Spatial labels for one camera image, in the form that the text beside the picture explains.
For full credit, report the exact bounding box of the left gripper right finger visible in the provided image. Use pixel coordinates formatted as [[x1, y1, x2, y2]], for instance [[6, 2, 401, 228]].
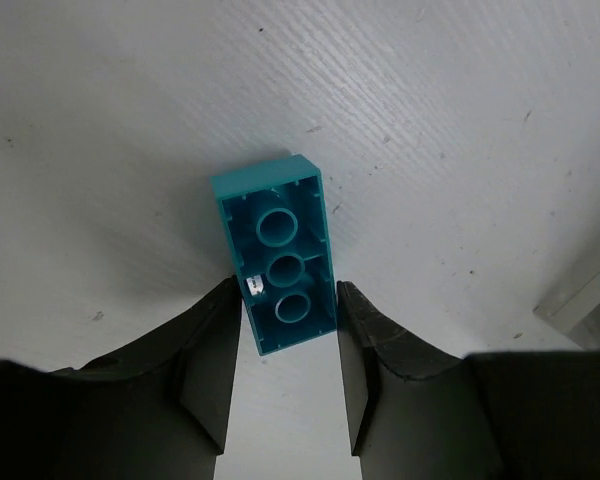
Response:
[[337, 281, 600, 479]]

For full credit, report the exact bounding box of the white slatted double container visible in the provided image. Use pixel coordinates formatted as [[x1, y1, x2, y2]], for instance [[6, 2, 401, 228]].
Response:
[[534, 255, 600, 350]]

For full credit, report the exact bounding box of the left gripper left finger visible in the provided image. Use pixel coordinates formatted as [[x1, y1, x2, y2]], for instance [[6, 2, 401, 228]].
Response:
[[0, 277, 241, 479]]

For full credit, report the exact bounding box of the teal 2x4 lego brick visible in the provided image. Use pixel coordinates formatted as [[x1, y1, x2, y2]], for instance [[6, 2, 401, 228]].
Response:
[[211, 155, 337, 356]]

